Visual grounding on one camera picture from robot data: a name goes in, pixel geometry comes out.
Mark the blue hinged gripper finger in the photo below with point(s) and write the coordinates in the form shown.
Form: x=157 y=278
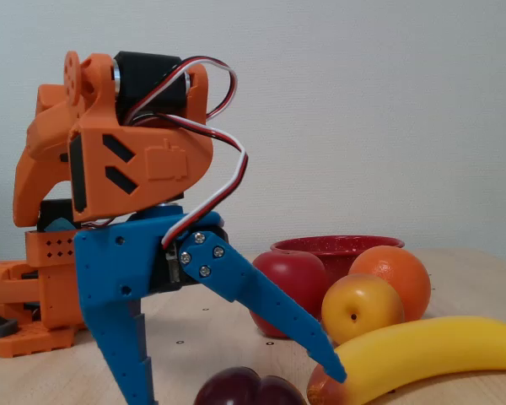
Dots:
x=244 y=282

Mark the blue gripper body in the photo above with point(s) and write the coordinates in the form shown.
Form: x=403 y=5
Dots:
x=117 y=265

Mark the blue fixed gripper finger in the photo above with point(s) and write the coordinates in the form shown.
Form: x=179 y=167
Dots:
x=122 y=346

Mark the dark purple plum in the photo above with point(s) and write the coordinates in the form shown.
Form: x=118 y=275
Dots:
x=236 y=388

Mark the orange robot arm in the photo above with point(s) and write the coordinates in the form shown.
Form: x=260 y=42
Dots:
x=109 y=169

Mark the red speckled bowl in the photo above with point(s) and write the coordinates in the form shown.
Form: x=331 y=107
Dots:
x=333 y=246

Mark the red apple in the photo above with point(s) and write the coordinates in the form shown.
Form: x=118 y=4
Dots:
x=295 y=278

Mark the yellow orange peach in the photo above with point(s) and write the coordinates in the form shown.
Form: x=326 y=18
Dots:
x=362 y=308

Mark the grey table clamp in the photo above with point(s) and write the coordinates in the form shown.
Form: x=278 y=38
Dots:
x=2 y=329

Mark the orange fruit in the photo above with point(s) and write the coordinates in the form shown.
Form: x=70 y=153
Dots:
x=396 y=270

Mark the yellow banana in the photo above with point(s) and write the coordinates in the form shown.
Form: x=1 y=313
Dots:
x=426 y=350

